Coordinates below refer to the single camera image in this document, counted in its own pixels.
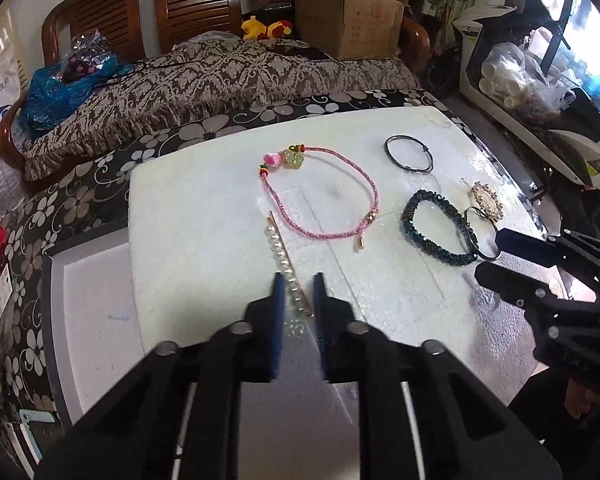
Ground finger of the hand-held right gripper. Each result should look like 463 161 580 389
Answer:
495 228 600 281
474 262 600 356

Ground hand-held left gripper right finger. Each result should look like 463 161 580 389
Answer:
312 272 566 480

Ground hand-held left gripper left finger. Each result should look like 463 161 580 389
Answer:
35 272 287 480

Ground thin black ring bracelet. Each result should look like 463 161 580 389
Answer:
462 205 501 261

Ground pearl hair pin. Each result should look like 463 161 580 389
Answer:
263 211 315 317

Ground person's right hand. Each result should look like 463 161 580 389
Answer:
566 380 600 420

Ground gold round brooch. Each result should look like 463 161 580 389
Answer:
460 177 504 221

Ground person's dark trousers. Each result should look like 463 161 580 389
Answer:
505 365 600 480

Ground white scooter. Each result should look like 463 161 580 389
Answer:
450 4 600 197

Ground white foam board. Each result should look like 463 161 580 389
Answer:
127 104 548 413

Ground plastic bag of white cups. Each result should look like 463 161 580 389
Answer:
477 41 577 117

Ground grey tray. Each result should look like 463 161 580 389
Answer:
38 241 152 432

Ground black floral tablecloth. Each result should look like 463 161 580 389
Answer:
0 87 481 466

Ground brown patterned blanket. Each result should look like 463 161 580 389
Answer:
22 37 422 182

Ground black flat case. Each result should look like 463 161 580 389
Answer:
271 42 332 64

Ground blue-edged phone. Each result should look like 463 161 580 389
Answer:
6 406 57 477

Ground cardboard box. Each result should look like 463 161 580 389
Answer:
293 0 411 61

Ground yellow plush toy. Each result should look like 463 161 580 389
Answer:
241 15 295 42

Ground blue plastic bag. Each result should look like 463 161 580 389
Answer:
19 56 132 134

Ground silver foil bag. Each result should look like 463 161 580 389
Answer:
61 29 114 84

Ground wooden slatted bench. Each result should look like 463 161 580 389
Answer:
0 0 432 171

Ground dark blue beaded bracelet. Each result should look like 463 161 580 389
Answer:
400 188 481 265

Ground black hair tie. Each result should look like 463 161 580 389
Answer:
383 134 436 173

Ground pink braided bracelet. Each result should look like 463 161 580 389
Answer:
257 143 381 252

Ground black cable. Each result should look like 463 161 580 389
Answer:
99 56 182 87

